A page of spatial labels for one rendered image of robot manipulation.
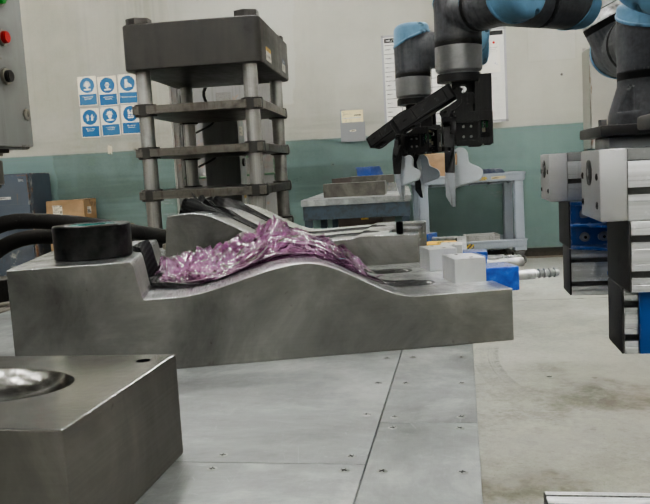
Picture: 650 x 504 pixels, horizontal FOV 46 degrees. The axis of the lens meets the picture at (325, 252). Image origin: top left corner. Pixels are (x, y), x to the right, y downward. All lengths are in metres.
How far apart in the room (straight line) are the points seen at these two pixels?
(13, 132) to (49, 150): 6.73
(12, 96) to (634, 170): 1.27
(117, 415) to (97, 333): 0.33
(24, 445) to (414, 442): 0.26
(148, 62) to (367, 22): 3.04
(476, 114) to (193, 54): 4.11
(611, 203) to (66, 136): 7.67
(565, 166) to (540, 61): 6.35
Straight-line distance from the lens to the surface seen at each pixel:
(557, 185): 1.49
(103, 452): 0.44
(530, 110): 7.77
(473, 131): 1.25
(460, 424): 0.57
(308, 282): 0.76
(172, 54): 5.28
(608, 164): 1.00
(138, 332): 0.77
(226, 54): 5.19
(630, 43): 1.56
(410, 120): 1.25
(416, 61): 1.62
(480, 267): 0.86
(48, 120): 8.50
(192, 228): 1.15
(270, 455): 0.53
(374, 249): 1.09
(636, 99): 1.53
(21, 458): 0.42
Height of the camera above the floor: 0.99
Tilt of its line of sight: 6 degrees down
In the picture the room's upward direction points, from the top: 3 degrees counter-clockwise
